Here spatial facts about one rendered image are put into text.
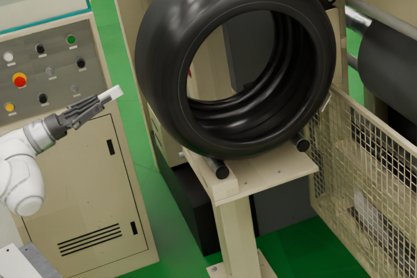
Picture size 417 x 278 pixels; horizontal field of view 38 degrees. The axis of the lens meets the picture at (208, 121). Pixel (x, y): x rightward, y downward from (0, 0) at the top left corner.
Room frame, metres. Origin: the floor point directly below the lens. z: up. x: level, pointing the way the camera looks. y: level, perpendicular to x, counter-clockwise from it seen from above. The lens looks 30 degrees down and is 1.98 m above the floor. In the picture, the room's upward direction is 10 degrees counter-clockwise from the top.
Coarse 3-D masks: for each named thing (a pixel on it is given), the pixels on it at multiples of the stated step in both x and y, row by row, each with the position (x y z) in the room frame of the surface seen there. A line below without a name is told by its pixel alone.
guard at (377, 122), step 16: (336, 112) 1.77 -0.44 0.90; (368, 112) 1.58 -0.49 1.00; (304, 128) 2.03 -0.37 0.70; (384, 128) 1.48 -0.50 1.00; (368, 144) 1.59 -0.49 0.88; (400, 144) 1.40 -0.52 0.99; (320, 160) 1.93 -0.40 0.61; (352, 160) 1.68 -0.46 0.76; (368, 160) 1.59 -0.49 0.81; (320, 176) 1.94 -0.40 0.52; (336, 176) 1.80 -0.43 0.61; (352, 176) 1.68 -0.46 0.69; (320, 192) 1.95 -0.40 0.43; (352, 192) 1.70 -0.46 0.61; (416, 192) 1.34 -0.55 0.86; (320, 208) 1.97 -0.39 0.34; (368, 208) 1.60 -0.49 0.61; (416, 208) 1.33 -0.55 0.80; (336, 224) 1.83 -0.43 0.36; (368, 224) 1.60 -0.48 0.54; (384, 224) 1.51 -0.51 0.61; (416, 224) 1.33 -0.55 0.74; (352, 240) 1.71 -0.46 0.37; (368, 240) 1.60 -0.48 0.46; (368, 272) 1.59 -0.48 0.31; (416, 272) 1.33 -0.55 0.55
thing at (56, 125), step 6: (54, 114) 1.55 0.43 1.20; (60, 114) 1.59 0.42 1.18; (48, 120) 1.53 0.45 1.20; (54, 120) 1.53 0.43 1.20; (60, 120) 1.55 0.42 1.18; (66, 120) 1.53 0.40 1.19; (72, 120) 1.53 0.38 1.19; (48, 126) 1.52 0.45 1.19; (54, 126) 1.52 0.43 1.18; (60, 126) 1.52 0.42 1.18; (54, 132) 1.51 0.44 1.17; (60, 132) 1.52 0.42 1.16; (66, 132) 1.54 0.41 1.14; (60, 138) 1.53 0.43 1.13
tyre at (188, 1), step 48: (192, 0) 1.58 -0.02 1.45; (240, 0) 1.57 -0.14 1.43; (288, 0) 1.60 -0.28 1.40; (144, 48) 1.64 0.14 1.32; (192, 48) 1.52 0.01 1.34; (288, 48) 1.89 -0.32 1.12; (240, 96) 1.86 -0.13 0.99; (288, 96) 1.81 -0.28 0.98; (192, 144) 1.53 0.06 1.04; (240, 144) 1.54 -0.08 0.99
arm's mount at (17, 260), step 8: (8, 248) 1.56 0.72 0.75; (16, 248) 1.55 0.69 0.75; (0, 256) 1.52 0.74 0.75; (8, 256) 1.52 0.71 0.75; (16, 256) 1.51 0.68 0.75; (0, 264) 1.48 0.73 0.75; (8, 264) 1.48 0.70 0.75; (16, 264) 1.47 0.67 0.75; (24, 264) 1.46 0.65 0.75; (0, 272) 1.44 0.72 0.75; (8, 272) 1.44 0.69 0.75; (16, 272) 1.43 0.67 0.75; (24, 272) 1.43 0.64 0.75; (32, 272) 1.42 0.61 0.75
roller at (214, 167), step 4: (204, 156) 1.65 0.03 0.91; (208, 160) 1.61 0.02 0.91; (212, 160) 1.60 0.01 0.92; (216, 160) 1.59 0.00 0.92; (220, 160) 1.59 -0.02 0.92; (208, 164) 1.61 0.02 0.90; (212, 164) 1.58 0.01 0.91; (216, 164) 1.57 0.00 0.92; (220, 164) 1.56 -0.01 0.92; (224, 164) 1.56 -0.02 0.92; (212, 168) 1.57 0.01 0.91; (216, 168) 1.55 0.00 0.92; (220, 168) 1.54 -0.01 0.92; (224, 168) 1.54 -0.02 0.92; (216, 172) 1.54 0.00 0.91; (220, 172) 1.54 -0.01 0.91; (224, 172) 1.54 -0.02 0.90; (228, 172) 1.54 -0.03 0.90; (216, 176) 1.55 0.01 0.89; (220, 176) 1.54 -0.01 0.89; (224, 176) 1.54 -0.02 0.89
